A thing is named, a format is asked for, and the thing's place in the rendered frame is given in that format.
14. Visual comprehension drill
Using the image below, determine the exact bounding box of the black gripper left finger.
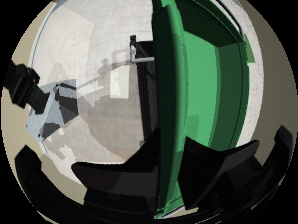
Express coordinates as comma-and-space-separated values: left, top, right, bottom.
71, 128, 161, 216

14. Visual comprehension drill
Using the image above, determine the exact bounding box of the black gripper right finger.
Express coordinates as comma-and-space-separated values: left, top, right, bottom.
177, 136, 259, 210

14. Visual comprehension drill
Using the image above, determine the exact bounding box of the green rectangular block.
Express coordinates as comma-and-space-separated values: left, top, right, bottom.
243, 34, 255, 63

